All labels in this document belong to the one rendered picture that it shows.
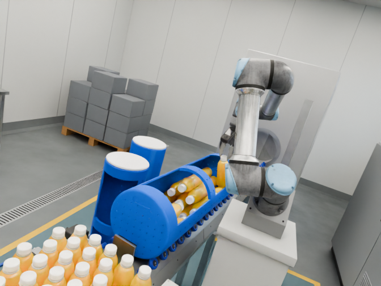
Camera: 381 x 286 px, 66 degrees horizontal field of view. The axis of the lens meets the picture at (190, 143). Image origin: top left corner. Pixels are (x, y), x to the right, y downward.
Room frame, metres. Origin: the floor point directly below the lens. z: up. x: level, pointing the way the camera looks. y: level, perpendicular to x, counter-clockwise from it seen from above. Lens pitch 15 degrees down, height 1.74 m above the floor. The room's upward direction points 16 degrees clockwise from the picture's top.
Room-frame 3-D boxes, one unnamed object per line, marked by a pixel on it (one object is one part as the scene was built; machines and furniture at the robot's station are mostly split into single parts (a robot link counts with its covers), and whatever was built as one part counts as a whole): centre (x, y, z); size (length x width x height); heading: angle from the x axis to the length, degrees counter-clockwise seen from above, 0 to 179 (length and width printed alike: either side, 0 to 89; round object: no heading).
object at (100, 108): (4.87, 1.47, 0.59); 1.20 x 0.80 x 1.19; 75
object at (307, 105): (2.19, -0.75, 0.85); 0.06 x 0.06 x 1.70; 67
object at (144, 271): (0.77, 0.03, 1.09); 0.04 x 0.04 x 0.02
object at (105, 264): (0.76, 0.15, 1.09); 0.04 x 0.04 x 0.02
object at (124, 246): (0.95, 0.13, 0.99); 0.10 x 0.02 x 0.12; 67
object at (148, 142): (2.26, 0.32, 1.03); 0.28 x 0.28 x 0.01
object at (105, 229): (1.76, 0.36, 0.59); 0.28 x 0.28 x 0.88
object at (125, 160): (1.76, 0.36, 1.03); 0.28 x 0.28 x 0.01
